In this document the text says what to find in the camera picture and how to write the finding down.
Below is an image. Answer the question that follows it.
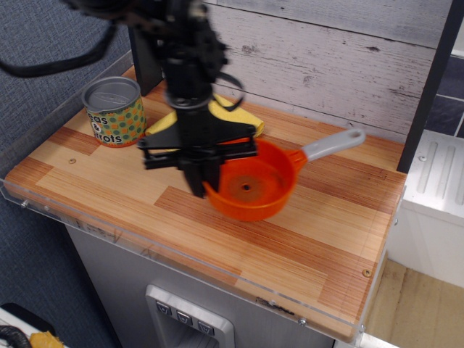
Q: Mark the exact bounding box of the silver toy fridge cabinet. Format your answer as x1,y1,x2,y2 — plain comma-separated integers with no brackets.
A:
67,227,335,347

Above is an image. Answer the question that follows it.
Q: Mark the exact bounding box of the yellow sponge piece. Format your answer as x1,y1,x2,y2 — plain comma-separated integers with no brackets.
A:
29,331,65,348

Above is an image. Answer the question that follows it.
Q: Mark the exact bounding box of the yellow folded cloth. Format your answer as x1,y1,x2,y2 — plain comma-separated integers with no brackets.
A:
145,94,265,137

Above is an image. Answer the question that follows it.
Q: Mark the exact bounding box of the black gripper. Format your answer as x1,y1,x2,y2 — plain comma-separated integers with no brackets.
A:
138,99,257,198

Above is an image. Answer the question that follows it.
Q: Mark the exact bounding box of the black vertical post right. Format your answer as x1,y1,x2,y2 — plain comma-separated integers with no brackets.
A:
397,0,463,174

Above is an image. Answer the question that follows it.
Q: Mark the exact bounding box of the grey dispenser panel with buttons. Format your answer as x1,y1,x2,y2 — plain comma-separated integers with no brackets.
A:
145,285,236,347

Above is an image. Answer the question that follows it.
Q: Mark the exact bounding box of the black sleeved cable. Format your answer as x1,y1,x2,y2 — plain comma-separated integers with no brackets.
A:
0,23,117,78

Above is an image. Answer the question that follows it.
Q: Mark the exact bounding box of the orange pan with grey handle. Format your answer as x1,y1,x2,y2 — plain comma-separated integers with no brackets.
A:
203,129,366,221

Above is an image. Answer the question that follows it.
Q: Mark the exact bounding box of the peas and carrots can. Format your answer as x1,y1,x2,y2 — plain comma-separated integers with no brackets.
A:
81,76,146,148

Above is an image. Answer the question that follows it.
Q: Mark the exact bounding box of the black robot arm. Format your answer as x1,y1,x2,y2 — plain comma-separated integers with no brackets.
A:
67,1,257,197

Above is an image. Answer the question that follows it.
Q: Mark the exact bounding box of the white toy sink counter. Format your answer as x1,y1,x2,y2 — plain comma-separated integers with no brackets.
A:
386,130,463,286

